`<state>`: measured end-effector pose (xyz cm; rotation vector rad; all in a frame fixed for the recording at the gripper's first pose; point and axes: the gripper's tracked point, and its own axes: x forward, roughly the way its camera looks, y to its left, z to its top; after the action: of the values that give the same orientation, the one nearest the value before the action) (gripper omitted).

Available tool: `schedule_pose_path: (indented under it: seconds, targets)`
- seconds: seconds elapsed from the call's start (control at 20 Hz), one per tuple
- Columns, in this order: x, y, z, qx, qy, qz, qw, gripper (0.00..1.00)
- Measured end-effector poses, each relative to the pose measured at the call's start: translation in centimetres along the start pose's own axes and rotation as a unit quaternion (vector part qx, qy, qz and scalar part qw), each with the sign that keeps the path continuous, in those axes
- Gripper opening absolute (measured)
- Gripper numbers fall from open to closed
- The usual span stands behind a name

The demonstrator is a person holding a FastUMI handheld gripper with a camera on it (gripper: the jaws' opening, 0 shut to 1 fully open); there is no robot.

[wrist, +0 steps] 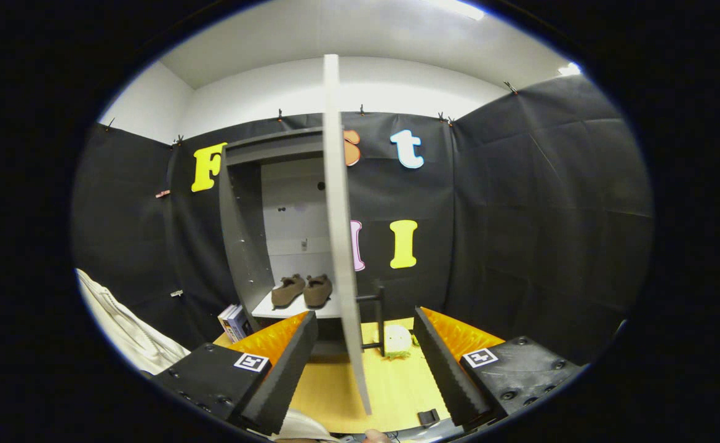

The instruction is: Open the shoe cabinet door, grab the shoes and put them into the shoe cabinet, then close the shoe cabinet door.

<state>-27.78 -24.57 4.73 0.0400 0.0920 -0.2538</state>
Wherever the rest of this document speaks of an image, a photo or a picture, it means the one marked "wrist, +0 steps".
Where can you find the grey shoe cabinet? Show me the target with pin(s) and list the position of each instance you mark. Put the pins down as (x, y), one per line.
(243, 234)

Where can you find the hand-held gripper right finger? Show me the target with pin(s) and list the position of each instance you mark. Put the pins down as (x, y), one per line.
(446, 375)

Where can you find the blue cover book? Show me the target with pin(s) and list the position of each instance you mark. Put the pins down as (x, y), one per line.
(240, 323)

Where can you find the black backdrop cloth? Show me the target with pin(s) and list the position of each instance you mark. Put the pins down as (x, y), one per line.
(520, 234)

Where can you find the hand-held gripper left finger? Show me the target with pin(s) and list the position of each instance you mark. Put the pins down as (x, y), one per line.
(283, 375)

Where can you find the yellow plush toy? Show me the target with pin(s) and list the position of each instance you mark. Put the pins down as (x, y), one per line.
(397, 341)

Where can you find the brown fuzzy shoe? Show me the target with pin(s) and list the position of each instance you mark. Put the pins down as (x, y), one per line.
(287, 292)
(318, 292)

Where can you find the small black object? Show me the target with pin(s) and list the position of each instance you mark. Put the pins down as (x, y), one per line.
(429, 418)

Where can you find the white spine book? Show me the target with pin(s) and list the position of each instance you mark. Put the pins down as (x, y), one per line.
(224, 320)

